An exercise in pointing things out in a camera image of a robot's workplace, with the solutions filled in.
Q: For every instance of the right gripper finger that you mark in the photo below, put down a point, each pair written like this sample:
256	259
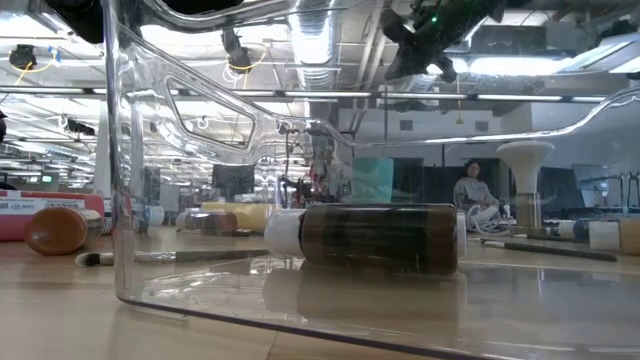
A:
445	70
405	62

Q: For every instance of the dark brown paint bottle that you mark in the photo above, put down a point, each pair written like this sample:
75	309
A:
380	240

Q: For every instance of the clear plastic bin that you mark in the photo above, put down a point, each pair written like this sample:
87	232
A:
200	290

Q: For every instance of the orange paint bottle black label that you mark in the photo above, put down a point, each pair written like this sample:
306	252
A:
60	231

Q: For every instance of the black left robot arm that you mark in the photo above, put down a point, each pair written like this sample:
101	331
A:
75	20

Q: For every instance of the small blue paint bottle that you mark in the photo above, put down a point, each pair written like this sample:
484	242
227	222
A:
581	230

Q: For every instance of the large yellow paint bottle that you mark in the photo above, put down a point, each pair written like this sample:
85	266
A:
255	216

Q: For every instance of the small yellow paint bottle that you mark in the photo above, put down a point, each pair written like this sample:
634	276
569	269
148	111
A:
605	235

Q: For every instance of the reddish brown paint bottle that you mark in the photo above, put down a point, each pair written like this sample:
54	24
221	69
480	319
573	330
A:
215	223

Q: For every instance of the large red paint bottle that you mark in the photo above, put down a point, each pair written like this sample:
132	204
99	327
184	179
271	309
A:
10	227

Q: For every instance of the white mushroom-shaped stand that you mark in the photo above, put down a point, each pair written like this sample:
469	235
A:
525	155

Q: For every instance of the teal plastic cup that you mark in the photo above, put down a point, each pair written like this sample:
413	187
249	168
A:
372	182

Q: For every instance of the person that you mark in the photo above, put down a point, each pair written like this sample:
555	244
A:
472	192

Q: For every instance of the black ceiling device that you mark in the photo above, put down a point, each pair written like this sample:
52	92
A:
22	56
237	47

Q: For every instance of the thin black paintbrush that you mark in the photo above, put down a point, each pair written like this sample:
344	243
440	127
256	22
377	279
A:
550	250

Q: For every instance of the black square panel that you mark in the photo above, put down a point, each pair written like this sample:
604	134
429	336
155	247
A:
232	180

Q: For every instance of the white pillar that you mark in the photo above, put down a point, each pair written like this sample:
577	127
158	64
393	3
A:
103	160

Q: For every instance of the black paintbrush silver ferrule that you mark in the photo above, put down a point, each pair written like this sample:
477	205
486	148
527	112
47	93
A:
95	258

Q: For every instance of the long ceiling light rail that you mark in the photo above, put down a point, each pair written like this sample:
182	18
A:
525	98

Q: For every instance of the ribbed silver ventilation duct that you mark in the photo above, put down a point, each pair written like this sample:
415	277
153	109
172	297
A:
315	45

